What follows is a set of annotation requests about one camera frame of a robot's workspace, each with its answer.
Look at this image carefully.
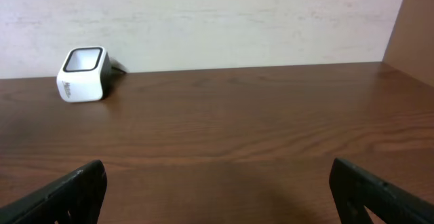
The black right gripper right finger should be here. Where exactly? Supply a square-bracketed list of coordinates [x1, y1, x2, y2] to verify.
[329, 158, 433, 224]

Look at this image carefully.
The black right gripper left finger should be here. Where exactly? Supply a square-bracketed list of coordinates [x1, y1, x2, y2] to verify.
[1, 160, 107, 223]

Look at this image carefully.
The white barcode scanner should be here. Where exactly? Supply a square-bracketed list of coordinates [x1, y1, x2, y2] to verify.
[56, 46, 112, 102]

